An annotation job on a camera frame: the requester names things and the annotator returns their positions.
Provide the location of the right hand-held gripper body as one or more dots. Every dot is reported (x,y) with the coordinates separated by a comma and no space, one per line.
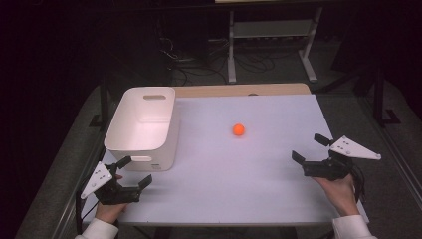
(326,170)

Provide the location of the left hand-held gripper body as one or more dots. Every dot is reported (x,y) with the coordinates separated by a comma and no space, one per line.
(111,194)

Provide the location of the white plastic bin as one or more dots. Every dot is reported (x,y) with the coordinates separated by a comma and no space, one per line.
(139,132)

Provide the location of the orange ball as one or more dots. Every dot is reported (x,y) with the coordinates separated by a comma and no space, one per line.
(238,129)

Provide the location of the person's left hand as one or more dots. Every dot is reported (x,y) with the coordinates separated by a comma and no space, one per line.
(109,211)

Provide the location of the person's right hand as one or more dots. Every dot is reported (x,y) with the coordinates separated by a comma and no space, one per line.
(341,195)

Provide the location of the black metal stand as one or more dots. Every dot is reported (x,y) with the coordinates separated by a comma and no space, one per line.
(379,96)

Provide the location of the white metal stand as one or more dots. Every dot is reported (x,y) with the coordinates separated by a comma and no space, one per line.
(272,30)

